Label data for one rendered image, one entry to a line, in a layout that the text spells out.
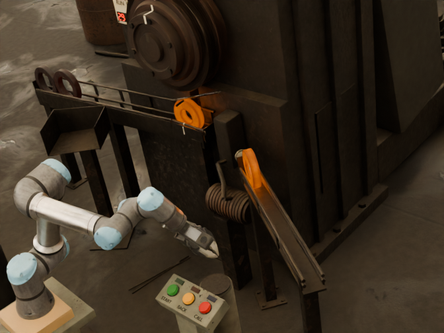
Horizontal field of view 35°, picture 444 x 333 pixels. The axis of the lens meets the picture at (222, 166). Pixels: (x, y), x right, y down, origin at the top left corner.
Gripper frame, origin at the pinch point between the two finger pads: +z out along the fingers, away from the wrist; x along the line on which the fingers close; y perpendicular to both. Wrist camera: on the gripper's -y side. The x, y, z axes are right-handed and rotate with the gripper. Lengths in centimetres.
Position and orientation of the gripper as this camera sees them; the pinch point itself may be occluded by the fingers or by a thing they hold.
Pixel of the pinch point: (217, 254)
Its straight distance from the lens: 243.8
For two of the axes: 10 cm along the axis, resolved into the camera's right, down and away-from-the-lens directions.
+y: -5.8, -1.2, 8.0
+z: 6.1, 5.9, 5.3
